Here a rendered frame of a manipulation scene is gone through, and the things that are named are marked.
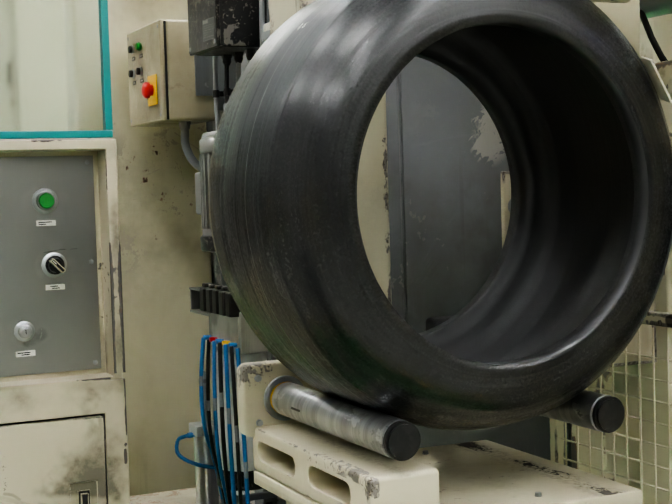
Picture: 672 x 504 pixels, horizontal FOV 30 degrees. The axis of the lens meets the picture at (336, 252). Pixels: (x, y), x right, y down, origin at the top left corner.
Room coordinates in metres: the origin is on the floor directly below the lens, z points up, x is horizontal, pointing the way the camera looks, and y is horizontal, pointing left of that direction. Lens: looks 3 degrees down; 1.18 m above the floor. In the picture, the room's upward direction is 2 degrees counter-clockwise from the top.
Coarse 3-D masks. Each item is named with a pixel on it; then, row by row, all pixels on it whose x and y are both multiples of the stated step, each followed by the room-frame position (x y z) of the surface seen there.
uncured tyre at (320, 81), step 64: (320, 0) 1.53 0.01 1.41; (384, 0) 1.39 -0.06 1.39; (448, 0) 1.40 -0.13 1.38; (512, 0) 1.43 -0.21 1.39; (576, 0) 1.48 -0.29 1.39; (256, 64) 1.50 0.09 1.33; (320, 64) 1.36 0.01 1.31; (384, 64) 1.36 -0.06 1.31; (448, 64) 1.70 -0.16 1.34; (512, 64) 1.72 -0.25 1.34; (576, 64) 1.64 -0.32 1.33; (640, 64) 1.53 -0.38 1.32; (256, 128) 1.40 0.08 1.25; (320, 128) 1.33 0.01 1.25; (512, 128) 1.74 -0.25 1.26; (576, 128) 1.72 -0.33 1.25; (640, 128) 1.50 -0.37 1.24; (256, 192) 1.37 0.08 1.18; (320, 192) 1.33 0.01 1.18; (512, 192) 1.77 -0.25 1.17; (576, 192) 1.74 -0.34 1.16; (640, 192) 1.51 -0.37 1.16; (256, 256) 1.39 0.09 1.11; (320, 256) 1.33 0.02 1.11; (512, 256) 1.74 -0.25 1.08; (576, 256) 1.72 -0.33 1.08; (640, 256) 1.50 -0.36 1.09; (256, 320) 1.49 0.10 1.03; (320, 320) 1.35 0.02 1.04; (384, 320) 1.36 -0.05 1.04; (448, 320) 1.72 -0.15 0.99; (512, 320) 1.72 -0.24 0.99; (576, 320) 1.64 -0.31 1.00; (640, 320) 1.52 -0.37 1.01; (320, 384) 1.50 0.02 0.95; (384, 384) 1.38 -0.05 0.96; (448, 384) 1.39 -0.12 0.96; (512, 384) 1.42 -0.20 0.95; (576, 384) 1.48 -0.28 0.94
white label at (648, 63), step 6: (642, 60) 1.55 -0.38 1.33; (648, 60) 1.52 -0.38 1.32; (648, 66) 1.53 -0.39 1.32; (654, 66) 1.51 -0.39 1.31; (648, 72) 1.55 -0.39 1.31; (654, 72) 1.52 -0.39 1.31; (654, 78) 1.54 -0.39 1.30; (660, 78) 1.52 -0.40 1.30; (654, 84) 1.55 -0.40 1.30; (660, 84) 1.52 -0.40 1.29; (660, 90) 1.54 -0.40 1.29; (666, 90) 1.52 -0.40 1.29; (660, 96) 1.55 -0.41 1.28; (666, 96) 1.53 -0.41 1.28
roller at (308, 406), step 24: (288, 384) 1.66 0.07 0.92; (288, 408) 1.61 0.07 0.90; (312, 408) 1.55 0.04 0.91; (336, 408) 1.50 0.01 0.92; (360, 408) 1.46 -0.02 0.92; (336, 432) 1.49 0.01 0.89; (360, 432) 1.42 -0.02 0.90; (384, 432) 1.37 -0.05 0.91; (408, 432) 1.37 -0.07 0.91; (408, 456) 1.37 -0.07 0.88
